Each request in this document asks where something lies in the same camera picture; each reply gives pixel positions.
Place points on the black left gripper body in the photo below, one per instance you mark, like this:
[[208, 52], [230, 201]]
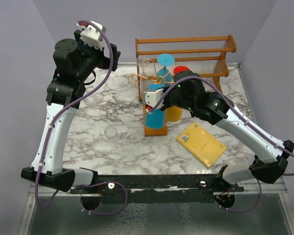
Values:
[[93, 55]]

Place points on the blue plastic goblet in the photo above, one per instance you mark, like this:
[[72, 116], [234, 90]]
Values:
[[165, 60], [154, 87]]

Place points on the red plastic goblet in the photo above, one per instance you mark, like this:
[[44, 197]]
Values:
[[178, 69]]

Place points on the orange plastic goblet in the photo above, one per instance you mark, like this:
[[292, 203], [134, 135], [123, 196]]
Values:
[[173, 114]]

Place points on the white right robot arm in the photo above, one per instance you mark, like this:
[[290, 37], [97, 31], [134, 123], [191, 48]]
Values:
[[270, 160]]

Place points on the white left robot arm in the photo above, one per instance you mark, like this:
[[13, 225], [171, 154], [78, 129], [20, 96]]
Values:
[[75, 60]]

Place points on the wooden rack base board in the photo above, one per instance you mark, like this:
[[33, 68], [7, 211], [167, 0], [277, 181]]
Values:
[[155, 131]]

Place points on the wooden shelf rack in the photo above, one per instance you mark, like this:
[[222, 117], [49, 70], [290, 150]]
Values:
[[203, 55]]

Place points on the yellow book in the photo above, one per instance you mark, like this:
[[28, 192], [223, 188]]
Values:
[[201, 144]]

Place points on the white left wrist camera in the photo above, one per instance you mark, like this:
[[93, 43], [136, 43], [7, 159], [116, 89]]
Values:
[[90, 36]]

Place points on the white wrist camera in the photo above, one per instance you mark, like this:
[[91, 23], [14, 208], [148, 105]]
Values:
[[90, 36], [150, 99]]

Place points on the gold wire wine glass rack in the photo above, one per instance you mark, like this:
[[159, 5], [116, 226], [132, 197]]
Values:
[[134, 78]]

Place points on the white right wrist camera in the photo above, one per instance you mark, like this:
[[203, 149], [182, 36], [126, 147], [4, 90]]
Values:
[[150, 99]]

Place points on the aluminium frame rail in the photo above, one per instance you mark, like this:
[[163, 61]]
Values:
[[206, 183]]

